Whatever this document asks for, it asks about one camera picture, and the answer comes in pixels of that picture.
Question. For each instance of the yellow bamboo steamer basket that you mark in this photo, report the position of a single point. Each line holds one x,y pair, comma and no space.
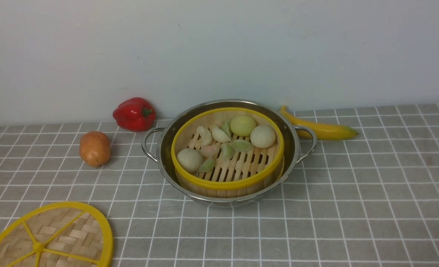
224,172

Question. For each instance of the yellow woven bamboo steamer lid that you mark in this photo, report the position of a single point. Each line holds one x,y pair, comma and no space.
62,234

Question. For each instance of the stainless steel pot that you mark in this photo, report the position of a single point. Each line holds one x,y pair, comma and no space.
299,142

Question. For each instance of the white dumpling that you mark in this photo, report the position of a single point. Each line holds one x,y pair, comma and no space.
219,135

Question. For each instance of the green dumpling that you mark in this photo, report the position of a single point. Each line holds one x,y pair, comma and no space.
240,145

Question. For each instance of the green round bun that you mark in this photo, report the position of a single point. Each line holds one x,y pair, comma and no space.
242,125

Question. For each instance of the white round bun left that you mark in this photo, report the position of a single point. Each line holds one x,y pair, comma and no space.
190,160

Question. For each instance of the white round bun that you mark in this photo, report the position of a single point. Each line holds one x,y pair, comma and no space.
190,160
263,136

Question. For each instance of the white round bun right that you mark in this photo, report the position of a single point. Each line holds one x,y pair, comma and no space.
263,136

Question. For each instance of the red bell pepper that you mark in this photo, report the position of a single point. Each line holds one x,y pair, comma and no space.
135,114

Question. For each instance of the yellow banana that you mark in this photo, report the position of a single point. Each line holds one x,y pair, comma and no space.
323,131

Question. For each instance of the brown potato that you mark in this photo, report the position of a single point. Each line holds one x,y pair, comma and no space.
95,148

